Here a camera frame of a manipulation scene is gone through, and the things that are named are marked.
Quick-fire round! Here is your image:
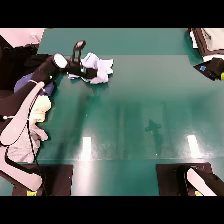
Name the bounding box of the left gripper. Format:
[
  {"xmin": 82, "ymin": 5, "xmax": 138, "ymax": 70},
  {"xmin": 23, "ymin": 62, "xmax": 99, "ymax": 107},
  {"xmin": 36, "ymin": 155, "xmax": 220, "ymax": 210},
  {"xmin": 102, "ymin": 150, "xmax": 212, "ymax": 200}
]
[{"xmin": 66, "ymin": 60, "xmax": 88, "ymax": 80}]

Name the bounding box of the white shirt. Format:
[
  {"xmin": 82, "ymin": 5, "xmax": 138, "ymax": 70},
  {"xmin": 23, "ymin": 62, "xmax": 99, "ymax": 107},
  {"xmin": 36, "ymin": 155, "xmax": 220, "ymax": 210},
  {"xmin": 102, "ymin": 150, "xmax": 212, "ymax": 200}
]
[{"xmin": 68, "ymin": 51, "xmax": 115, "ymax": 85}]

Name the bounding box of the cream garment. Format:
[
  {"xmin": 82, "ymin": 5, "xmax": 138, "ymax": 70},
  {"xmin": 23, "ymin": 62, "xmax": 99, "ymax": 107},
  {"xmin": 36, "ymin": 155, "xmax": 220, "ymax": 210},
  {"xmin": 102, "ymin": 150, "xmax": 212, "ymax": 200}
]
[{"xmin": 28, "ymin": 94, "xmax": 53, "ymax": 142}]

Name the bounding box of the blue garment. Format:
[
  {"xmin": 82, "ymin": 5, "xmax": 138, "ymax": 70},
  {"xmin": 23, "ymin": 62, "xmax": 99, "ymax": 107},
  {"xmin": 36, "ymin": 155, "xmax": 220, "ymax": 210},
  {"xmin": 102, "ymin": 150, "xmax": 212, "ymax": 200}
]
[{"xmin": 13, "ymin": 72, "xmax": 56, "ymax": 98}]

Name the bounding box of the grey garment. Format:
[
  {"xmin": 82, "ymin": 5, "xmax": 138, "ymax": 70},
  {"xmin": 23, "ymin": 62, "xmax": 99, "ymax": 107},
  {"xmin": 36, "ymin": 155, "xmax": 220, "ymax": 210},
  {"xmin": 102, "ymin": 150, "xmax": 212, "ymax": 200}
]
[{"xmin": 5, "ymin": 130, "xmax": 43, "ymax": 164}]

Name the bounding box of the black cable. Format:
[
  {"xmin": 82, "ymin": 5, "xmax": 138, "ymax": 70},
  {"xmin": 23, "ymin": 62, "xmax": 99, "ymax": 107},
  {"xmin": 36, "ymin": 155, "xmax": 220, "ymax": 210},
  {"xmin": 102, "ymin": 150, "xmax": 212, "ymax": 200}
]
[{"xmin": 25, "ymin": 97, "xmax": 47, "ymax": 197}]

